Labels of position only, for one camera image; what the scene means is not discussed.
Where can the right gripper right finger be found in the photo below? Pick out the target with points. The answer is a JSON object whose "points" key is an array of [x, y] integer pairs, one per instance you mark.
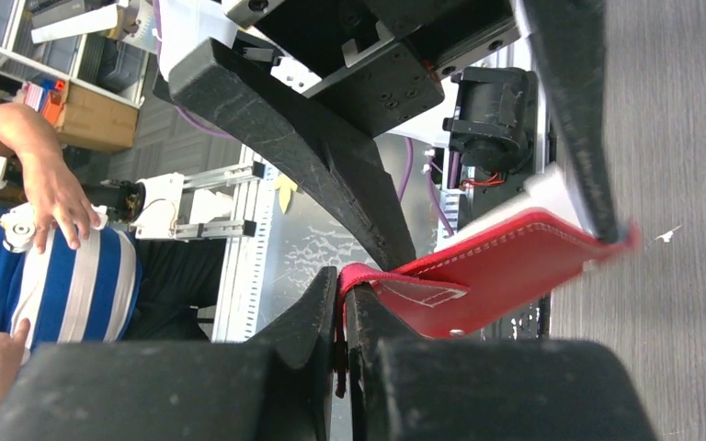
{"points": [[406, 387]]}

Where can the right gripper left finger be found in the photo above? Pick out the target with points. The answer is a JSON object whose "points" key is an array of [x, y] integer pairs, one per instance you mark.
{"points": [[277, 385]]}

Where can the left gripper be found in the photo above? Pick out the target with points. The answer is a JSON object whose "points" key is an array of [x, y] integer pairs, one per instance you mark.
{"points": [[375, 64]]}

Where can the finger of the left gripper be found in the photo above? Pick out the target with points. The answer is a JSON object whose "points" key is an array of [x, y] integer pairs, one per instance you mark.
{"points": [[567, 39]]}

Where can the red leather card holder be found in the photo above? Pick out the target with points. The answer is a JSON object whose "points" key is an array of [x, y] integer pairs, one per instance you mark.
{"points": [[509, 257]]}

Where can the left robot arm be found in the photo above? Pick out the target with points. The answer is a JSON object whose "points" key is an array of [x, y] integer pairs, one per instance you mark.
{"points": [[489, 128]]}

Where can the operator forearm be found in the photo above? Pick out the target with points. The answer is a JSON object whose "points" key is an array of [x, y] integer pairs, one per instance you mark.
{"points": [[25, 134]]}

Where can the operator hand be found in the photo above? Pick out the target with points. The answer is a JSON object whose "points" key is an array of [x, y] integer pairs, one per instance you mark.
{"points": [[57, 199]]}

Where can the person in striped shirt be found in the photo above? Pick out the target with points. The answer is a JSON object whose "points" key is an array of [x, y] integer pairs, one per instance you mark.
{"points": [[113, 287]]}

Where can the cardboard box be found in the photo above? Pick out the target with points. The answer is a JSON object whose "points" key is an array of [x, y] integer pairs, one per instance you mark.
{"points": [[95, 122]]}

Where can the aluminium frame rail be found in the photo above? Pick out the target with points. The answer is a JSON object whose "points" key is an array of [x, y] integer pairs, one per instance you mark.
{"points": [[246, 230]]}

